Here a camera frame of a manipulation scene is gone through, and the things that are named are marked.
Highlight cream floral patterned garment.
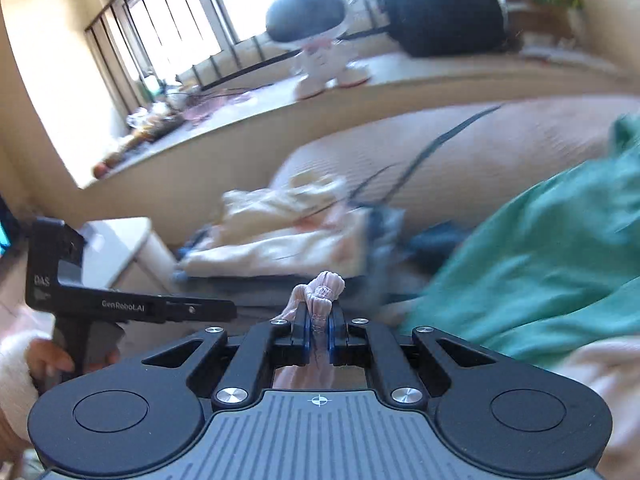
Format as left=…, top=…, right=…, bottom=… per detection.
left=177, top=170, right=369, bottom=278

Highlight dark backpack on ledge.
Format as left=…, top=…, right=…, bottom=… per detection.
left=382, top=0, right=506, bottom=58

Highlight white ribbed sweater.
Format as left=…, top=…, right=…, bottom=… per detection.
left=554, top=336, right=640, bottom=480

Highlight white mushroom figure toy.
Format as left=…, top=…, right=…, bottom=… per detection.
left=266, top=0, right=371, bottom=101

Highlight black window railing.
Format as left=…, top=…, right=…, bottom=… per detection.
left=85, top=0, right=386, bottom=113

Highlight cream striped bed blanket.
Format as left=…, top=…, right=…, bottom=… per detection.
left=270, top=96, right=639, bottom=278

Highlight clutter items on windowsill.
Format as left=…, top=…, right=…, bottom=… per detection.
left=92, top=84, right=250, bottom=180

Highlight white bedside cabinet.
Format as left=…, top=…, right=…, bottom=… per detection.
left=79, top=217, right=177, bottom=295

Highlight teal green garment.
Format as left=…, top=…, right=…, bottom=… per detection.
left=400, top=114, right=639, bottom=368

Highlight light pink pants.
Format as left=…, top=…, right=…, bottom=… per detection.
left=273, top=271, right=345, bottom=390

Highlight folded blue-grey clothes stack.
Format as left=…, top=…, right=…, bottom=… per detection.
left=172, top=205, right=422, bottom=321

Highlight dark blue small cloth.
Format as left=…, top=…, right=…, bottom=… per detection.
left=406, top=222, right=472, bottom=274

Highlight white left sleeve forearm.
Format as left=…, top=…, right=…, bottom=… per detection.
left=0, top=330, right=50, bottom=441

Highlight person's left hand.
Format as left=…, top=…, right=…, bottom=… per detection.
left=24, top=338, right=76, bottom=380

